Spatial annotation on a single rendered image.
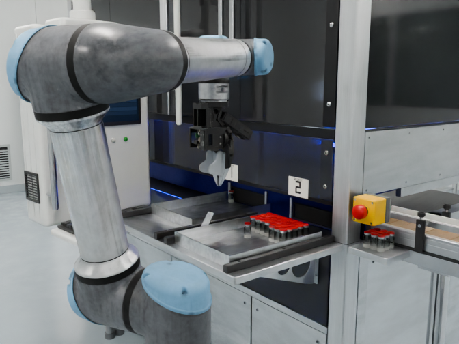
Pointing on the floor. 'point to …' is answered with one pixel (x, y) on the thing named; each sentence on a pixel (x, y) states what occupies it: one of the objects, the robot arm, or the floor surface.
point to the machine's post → (348, 165)
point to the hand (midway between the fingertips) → (220, 180)
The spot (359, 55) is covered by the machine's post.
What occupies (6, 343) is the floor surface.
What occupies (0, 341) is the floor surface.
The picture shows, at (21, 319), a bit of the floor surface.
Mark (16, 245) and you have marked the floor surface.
